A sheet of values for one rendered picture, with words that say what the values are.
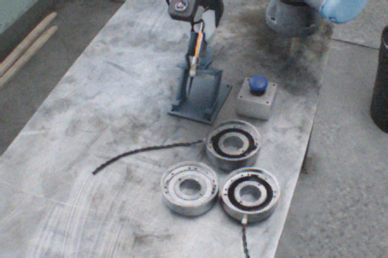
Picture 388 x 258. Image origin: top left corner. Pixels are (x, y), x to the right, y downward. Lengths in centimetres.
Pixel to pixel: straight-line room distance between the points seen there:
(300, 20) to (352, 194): 91
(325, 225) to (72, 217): 115
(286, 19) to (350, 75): 124
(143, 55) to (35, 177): 43
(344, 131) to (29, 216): 155
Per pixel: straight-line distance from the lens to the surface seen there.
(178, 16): 86
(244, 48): 124
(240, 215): 86
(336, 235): 185
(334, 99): 233
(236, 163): 93
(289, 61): 120
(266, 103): 102
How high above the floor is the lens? 155
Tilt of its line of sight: 43 degrees down
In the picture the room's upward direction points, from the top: straight up
